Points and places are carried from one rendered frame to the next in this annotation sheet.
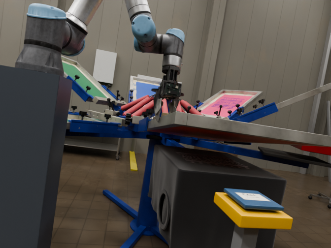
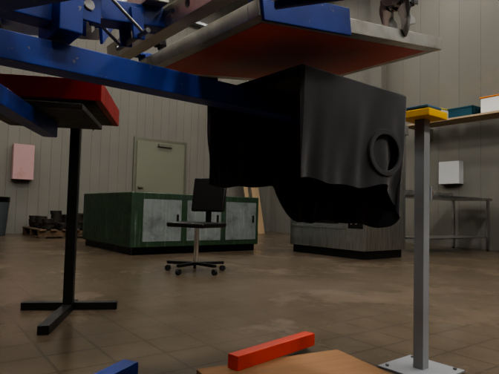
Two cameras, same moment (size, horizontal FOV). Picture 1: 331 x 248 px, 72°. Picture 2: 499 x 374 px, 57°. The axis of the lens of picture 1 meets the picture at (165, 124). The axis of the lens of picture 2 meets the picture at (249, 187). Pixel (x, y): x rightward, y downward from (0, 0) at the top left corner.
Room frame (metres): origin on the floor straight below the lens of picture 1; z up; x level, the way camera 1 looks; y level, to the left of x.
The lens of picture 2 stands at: (1.86, 1.04, 0.57)
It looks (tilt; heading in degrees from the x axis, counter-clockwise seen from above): 3 degrees up; 244
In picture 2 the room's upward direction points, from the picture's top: 1 degrees clockwise
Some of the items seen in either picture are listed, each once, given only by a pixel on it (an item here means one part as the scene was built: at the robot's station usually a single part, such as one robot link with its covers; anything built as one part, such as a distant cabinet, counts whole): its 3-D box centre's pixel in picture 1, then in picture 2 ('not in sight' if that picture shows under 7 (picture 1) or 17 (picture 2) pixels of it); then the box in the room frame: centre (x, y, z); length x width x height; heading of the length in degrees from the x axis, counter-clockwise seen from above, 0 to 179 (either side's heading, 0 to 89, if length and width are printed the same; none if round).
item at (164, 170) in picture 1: (166, 193); (348, 144); (1.02, -0.05, 0.77); 0.46 x 0.09 x 0.36; 13
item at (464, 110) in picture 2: not in sight; (465, 113); (-4.81, -4.42, 2.32); 0.44 x 0.33 x 0.17; 101
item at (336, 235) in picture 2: not in sight; (341, 190); (-2.00, -4.10, 0.88); 1.36 x 1.07 x 1.76; 103
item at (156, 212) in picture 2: not in sight; (169, 221); (0.00, -5.50, 0.38); 1.94 x 1.75 x 0.75; 12
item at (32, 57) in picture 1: (42, 59); not in sight; (0.80, 0.46, 1.25); 0.15 x 0.15 x 0.10
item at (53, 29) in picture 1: (47, 26); not in sight; (0.81, 0.46, 1.37); 0.13 x 0.12 x 0.14; 178
